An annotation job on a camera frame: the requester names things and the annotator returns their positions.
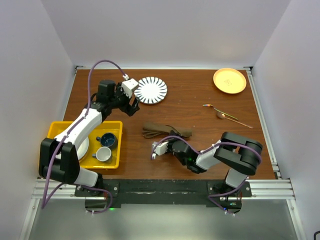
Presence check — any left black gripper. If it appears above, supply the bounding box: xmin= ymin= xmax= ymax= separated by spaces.
xmin=108 ymin=82 xmax=139 ymax=116

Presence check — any brown cloth napkin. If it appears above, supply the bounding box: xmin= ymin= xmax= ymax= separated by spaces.
xmin=142 ymin=122 xmax=193 ymax=139

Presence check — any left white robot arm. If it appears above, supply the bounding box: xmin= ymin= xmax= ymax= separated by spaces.
xmin=39 ymin=78 xmax=140 ymax=196

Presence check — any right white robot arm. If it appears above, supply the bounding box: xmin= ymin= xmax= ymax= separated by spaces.
xmin=152 ymin=132 xmax=263 ymax=198

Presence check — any white blue striped plate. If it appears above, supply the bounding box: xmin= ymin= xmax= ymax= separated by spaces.
xmin=134 ymin=76 xmax=168 ymax=105

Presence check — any dark blue mug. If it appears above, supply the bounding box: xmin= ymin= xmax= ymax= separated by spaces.
xmin=96 ymin=132 xmax=118 ymax=150

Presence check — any iridescent fork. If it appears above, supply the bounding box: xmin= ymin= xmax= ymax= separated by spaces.
xmin=202 ymin=103 xmax=239 ymax=121

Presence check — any copper spoon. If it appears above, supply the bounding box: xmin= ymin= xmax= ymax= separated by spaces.
xmin=216 ymin=112 xmax=253 ymax=129

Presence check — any white grey mug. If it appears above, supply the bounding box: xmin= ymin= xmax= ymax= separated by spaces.
xmin=92 ymin=146 xmax=113 ymax=163

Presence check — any white paper plate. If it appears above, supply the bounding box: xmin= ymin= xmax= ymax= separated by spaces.
xmin=76 ymin=137 xmax=90 ymax=162

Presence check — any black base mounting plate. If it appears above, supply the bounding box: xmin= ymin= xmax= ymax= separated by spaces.
xmin=74 ymin=179 xmax=252 ymax=210

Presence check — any yellow plastic bin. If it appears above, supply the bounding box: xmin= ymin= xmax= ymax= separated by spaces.
xmin=46 ymin=120 xmax=124 ymax=170

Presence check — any orange plate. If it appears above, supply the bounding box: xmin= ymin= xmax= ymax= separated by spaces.
xmin=212 ymin=68 xmax=247 ymax=95

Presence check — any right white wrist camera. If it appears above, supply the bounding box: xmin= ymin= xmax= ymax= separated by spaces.
xmin=151 ymin=141 xmax=169 ymax=160

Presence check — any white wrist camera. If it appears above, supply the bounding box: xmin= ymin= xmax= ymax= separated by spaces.
xmin=151 ymin=141 xmax=169 ymax=160
xmin=121 ymin=78 xmax=139 ymax=99

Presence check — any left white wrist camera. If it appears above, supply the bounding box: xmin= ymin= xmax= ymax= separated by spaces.
xmin=121 ymin=78 xmax=139 ymax=99

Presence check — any aluminium frame rail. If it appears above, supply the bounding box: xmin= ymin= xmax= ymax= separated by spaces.
xmin=47 ymin=179 xmax=295 ymax=200

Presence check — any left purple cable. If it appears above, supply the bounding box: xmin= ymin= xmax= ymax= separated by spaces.
xmin=41 ymin=59 xmax=128 ymax=215

